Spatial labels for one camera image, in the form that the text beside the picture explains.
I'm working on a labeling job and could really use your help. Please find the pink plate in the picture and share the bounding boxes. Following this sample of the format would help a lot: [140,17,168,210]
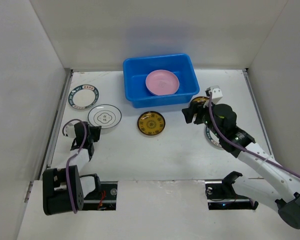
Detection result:
[145,69,180,96]

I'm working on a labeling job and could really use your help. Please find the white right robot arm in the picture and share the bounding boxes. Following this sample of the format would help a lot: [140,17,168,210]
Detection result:
[181,101,300,229]

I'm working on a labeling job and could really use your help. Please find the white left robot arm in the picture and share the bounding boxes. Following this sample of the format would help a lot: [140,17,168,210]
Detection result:
[42,118,103,216]

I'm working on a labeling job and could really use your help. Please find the blue plastic bin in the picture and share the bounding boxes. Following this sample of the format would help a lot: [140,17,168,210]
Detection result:
[122,53,200,108]

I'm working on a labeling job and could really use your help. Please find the yellow patterned plate right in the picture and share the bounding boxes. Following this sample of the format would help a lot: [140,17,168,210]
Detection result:
[189,96,209,108]

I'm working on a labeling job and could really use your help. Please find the yellow patterned plate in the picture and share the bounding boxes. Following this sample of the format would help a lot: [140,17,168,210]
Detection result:
[189,96,209,108]
[137,111,166,137]

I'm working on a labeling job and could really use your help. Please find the green rim plate right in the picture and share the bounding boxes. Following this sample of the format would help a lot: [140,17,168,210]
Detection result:
[204,126,223,150]

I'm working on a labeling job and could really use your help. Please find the green rim plate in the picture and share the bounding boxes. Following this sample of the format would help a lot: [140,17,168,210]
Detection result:
[67,84,99,110]
[204,126,223,150]

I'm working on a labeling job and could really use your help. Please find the green rim plate left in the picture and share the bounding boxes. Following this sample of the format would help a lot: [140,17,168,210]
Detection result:
[67,84,99,110]

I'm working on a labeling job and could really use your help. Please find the yellow patterned plate centre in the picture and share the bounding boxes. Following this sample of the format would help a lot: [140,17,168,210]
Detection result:
[137,111,166,137]

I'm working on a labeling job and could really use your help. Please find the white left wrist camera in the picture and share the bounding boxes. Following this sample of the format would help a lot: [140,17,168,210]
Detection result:
[63,124,76,139]

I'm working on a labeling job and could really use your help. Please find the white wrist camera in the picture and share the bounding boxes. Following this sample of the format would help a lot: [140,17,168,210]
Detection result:
[63,124,76,139]
[205,85,223,104]

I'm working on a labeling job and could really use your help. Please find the white plate thin green ring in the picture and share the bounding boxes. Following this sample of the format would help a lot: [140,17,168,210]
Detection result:
[87,104,123,129]

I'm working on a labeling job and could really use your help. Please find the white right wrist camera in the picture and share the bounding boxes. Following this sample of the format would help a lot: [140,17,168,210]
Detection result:
[205,85,223,104]

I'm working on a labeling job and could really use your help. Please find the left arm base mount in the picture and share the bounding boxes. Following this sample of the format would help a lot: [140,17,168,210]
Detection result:
[82,181,118,211]

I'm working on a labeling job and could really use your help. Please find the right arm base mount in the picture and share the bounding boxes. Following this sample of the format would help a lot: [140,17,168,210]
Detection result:
[205,171,259,211]

